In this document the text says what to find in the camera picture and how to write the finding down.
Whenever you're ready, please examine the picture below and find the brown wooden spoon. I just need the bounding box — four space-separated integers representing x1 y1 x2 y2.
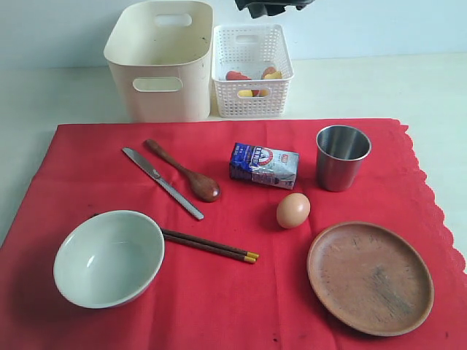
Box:
144 139 221 203

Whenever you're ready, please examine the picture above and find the stainless steel table knife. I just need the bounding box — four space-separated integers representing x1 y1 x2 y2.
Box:
122 147 204 220

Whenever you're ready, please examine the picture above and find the white perforated plastic basket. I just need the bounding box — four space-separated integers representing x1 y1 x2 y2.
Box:
212 24 294 118

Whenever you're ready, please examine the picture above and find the yellow lemon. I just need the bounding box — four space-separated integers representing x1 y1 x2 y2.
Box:
238 71 282 98

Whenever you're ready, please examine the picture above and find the pale green ceramic bowl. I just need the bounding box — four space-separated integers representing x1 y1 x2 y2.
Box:
53 210 165 309

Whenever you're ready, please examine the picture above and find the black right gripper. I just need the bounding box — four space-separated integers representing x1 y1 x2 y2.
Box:
235 0 314 18

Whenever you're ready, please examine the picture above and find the upper dark wooden chopstick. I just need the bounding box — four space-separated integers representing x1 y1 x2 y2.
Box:
162 229 259 260

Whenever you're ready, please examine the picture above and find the blue and white milk carton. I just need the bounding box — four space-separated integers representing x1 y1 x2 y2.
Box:
229 142 299 190

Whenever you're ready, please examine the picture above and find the round brown wooden plate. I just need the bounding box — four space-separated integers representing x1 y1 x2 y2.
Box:
306 222 434 337

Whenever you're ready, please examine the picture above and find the red tablecloth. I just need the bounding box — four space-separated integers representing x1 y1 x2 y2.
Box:
1 119 466 349

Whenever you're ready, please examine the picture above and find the stainless steel cup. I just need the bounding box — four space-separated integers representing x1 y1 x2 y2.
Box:
316 125 372 192

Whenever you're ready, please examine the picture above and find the lower dark wooden chopstick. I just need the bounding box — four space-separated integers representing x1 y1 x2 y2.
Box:
163 234 256 264

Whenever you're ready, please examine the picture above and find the cream plastic storage bin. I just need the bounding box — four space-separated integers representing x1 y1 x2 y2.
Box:
104 1 213 123

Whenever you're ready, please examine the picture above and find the dark wooden chopstick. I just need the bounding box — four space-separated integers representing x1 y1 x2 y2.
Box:
162 229 259 260
163 234 256 264

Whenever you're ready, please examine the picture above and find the brown egg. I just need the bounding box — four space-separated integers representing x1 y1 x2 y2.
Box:
276 193 311 229

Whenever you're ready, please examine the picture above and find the red sausage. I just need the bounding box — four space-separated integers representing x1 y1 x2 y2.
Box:
225 71 269 98

